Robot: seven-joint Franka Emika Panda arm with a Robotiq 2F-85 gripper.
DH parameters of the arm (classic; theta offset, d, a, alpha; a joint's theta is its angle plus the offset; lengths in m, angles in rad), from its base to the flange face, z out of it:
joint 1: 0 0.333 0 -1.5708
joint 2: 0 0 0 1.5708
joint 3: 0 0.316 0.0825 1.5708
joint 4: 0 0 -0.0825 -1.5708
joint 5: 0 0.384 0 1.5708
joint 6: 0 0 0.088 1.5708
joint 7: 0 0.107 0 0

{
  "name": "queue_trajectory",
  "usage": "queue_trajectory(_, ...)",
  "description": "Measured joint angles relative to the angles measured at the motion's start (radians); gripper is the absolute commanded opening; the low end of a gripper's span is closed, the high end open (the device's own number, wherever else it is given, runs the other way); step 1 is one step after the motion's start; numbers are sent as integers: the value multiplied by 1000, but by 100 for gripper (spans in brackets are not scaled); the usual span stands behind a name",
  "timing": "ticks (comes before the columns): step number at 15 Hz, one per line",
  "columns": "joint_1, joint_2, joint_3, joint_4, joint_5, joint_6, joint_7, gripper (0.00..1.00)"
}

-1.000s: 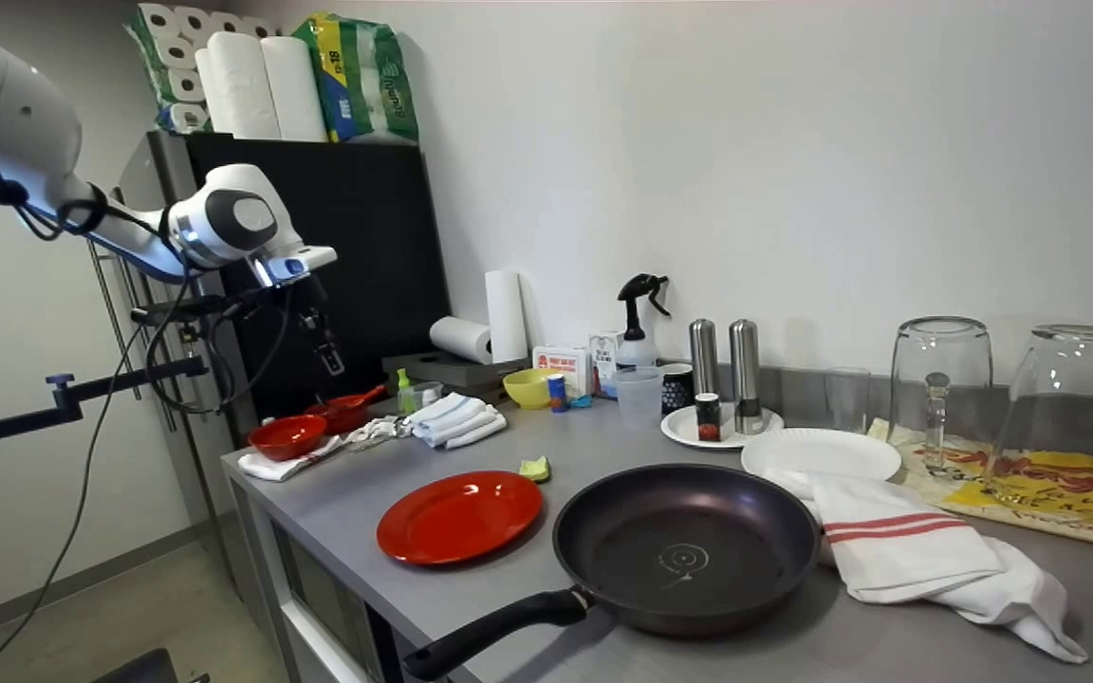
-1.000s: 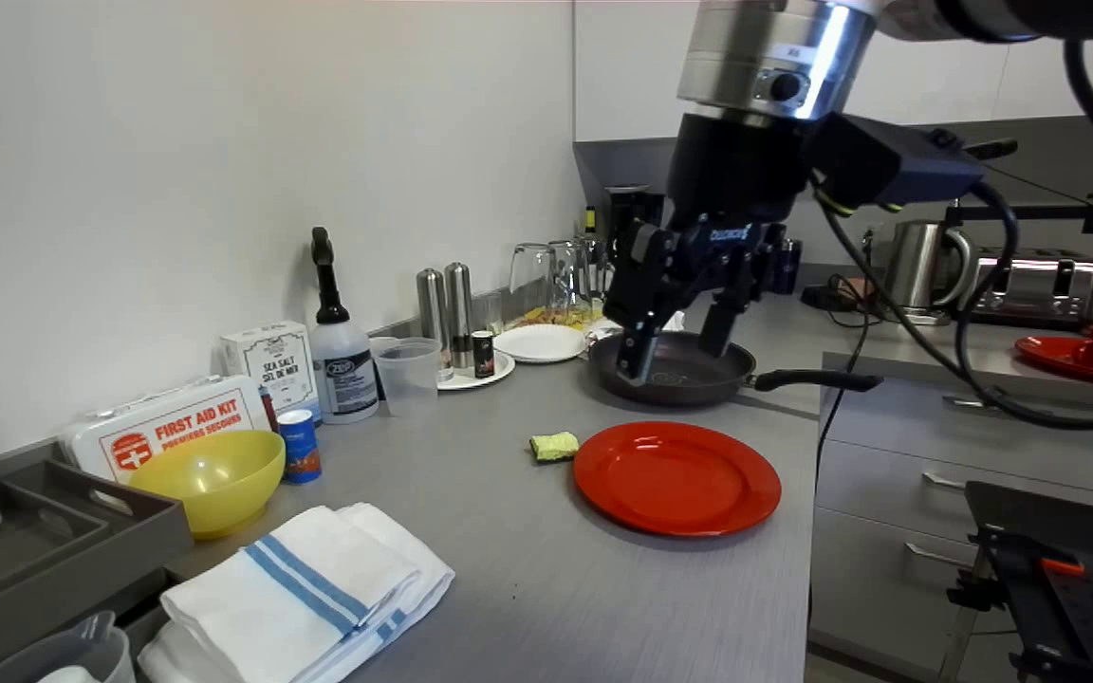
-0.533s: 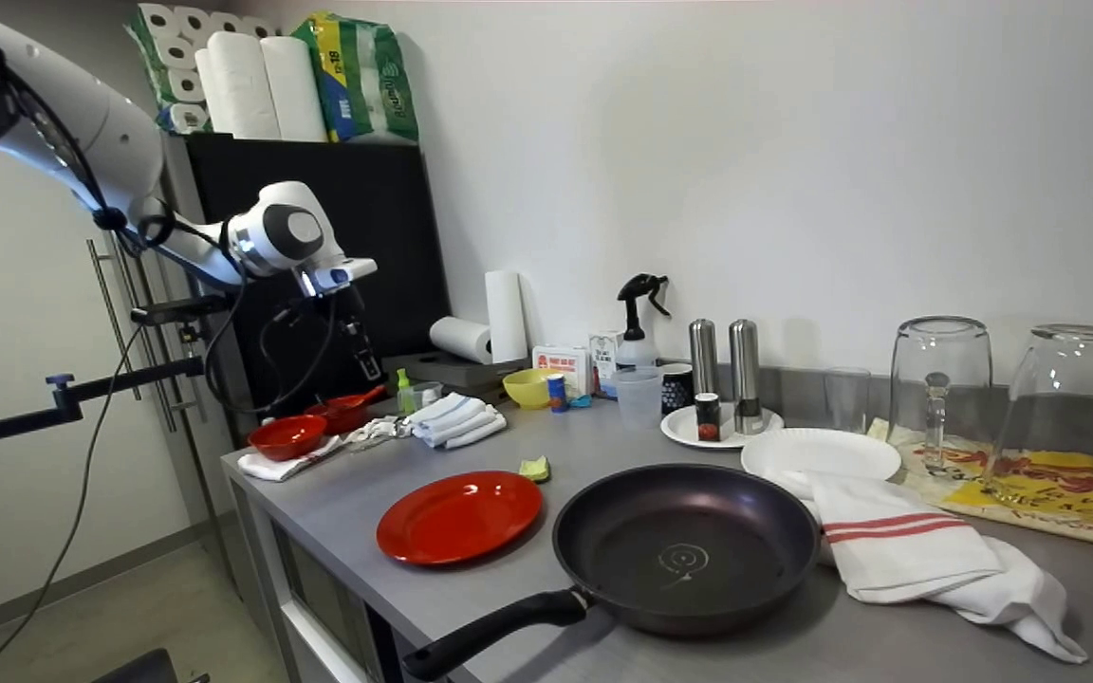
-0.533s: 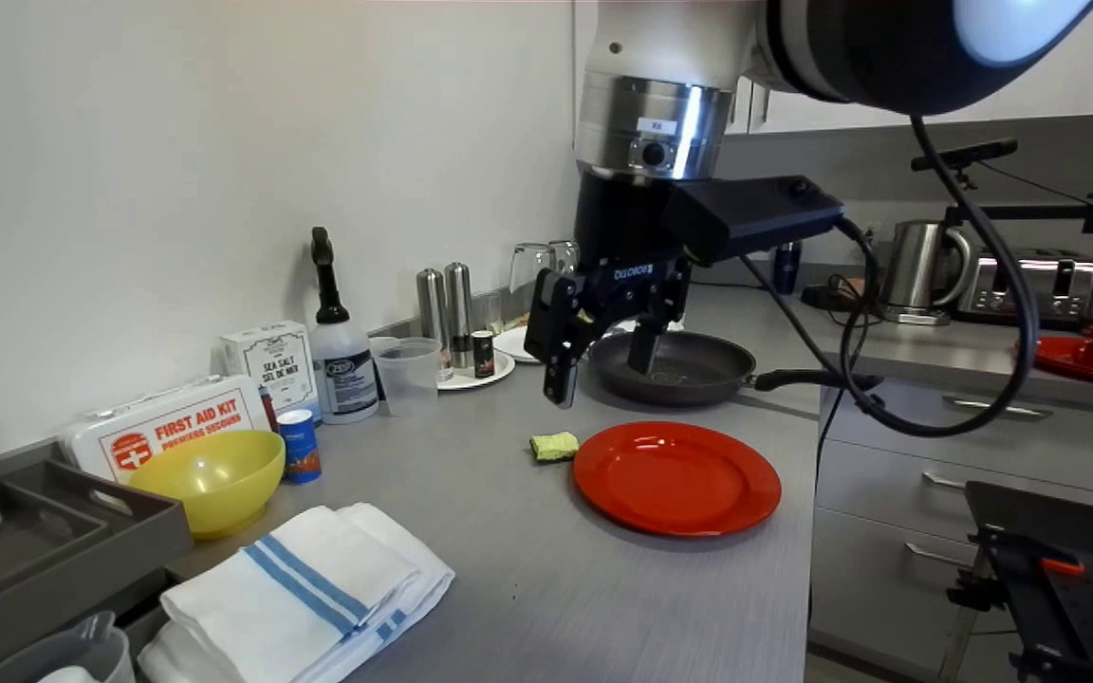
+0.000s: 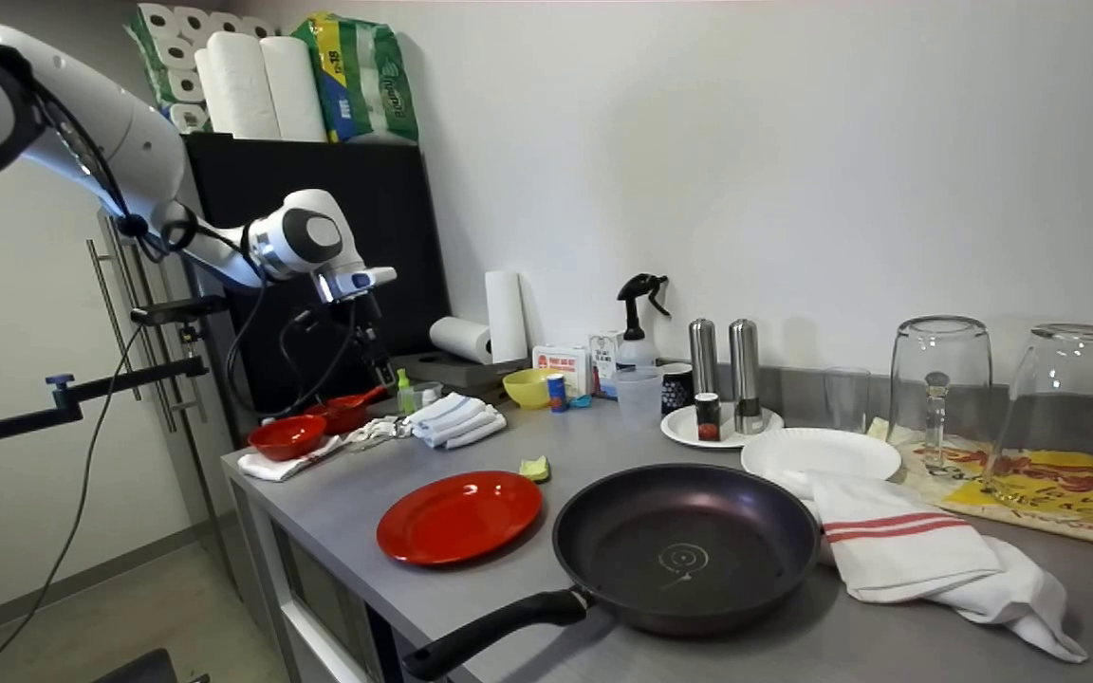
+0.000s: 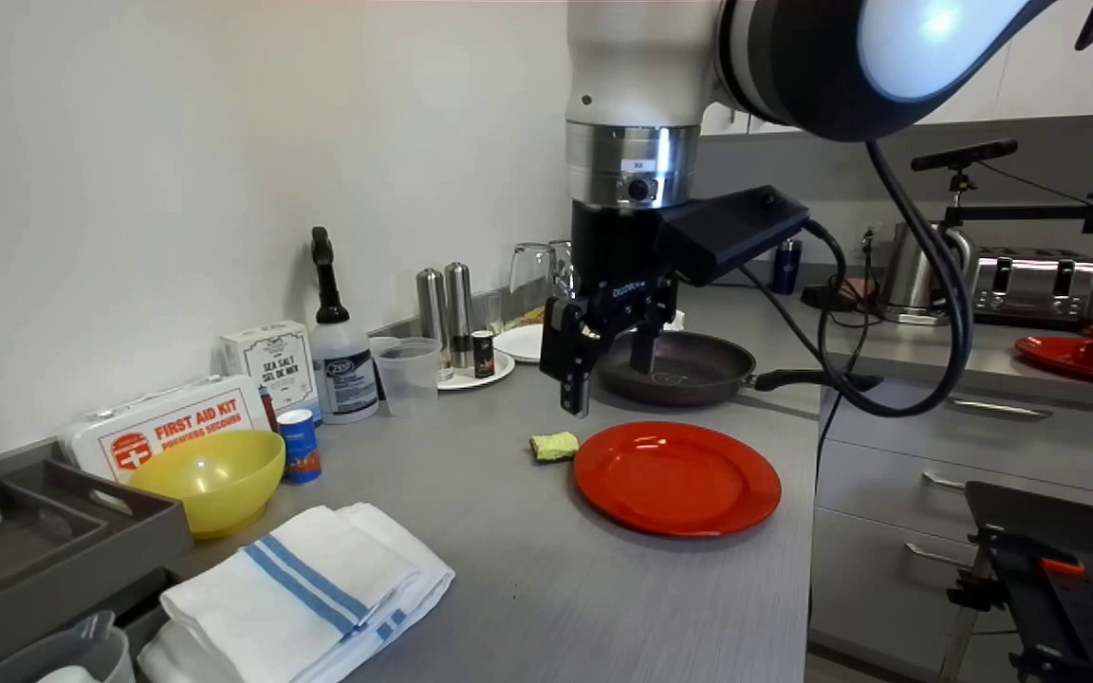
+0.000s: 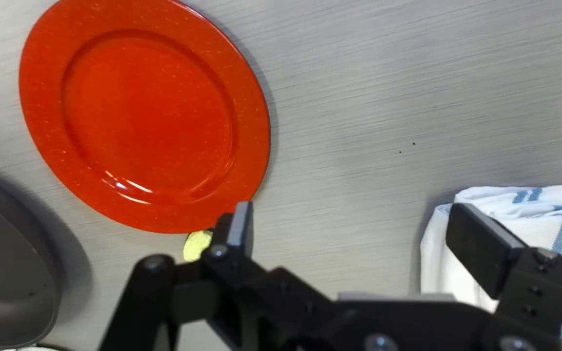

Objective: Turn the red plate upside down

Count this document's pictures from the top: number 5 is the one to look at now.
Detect spray bottle black trigger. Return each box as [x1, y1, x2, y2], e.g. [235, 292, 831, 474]
[612, 271, 676, 429]

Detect white first aid kit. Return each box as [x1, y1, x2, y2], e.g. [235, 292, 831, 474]
[527, 343, 597, 398]

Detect gray tray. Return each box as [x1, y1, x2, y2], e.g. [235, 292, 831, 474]
[379, 350, 527, 402]

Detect dark floor object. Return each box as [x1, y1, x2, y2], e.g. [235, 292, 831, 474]
[89, 644, 180, 683]

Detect gray table frame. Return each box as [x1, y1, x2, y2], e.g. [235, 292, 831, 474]
[218, 467, 418, 683]

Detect steel grinder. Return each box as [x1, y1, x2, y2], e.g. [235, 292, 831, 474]
[681, 315, 724, 411]
[724, 315, 766, 434]

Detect large white plate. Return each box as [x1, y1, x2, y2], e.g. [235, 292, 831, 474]
[736, 425, 908, 488]

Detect small white plate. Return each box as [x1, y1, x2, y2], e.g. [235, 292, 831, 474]
[656, 398, 786, 454]

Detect white cloth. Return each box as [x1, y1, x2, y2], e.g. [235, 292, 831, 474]
[235, 415, 402, 484]

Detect thin black cable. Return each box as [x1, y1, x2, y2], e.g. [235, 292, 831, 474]
[0, 317, 151, 683]

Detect silver metal rack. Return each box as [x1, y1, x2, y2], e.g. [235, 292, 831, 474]
[83, 233, 259, 535]

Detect yellow bowl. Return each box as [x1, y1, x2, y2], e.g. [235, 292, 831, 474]
[499, 369, 559, 415]

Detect red pot with handle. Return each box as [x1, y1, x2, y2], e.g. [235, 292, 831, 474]
[312, 378, 393, 438]

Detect small green bottle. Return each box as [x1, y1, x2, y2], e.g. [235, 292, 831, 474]
[389, 364, 423, 417]

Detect red plate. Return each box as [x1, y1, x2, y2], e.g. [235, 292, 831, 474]
[370, 467, 547, 570]

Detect white towel red stripes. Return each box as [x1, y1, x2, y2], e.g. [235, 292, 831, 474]
[769, 467, 1093, 668]

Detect green yellow package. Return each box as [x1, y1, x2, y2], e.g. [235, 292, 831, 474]
[292, 11, 419, 149]

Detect folded towel blue stripes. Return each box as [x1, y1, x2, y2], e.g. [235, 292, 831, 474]
[393, 391, 507, 454]

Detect small white printed box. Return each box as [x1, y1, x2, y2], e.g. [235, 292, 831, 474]
[586, 331, 622, 398]

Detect black frying pan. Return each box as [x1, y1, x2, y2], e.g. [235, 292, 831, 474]
[399, 458, 828, 683]

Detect black boom rod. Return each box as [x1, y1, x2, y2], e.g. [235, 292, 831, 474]
[0, 353, 212, 454]

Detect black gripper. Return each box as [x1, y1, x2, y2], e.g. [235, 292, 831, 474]
[337, 292, 387, 355]

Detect white paper towel roll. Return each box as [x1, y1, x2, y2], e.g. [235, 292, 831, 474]
[481, 264, 529, 369]
[423, 315, 495, 369]

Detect wrapped white paper roll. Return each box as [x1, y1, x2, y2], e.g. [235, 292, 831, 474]
[259, 33, 331, 144]
[193, 29, 282, 144]

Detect black cabinet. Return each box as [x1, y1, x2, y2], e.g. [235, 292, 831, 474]
[180, 129, 451, 422]

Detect toilet paper pack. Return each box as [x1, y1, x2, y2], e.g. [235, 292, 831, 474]
[125, 0, 216, 138]

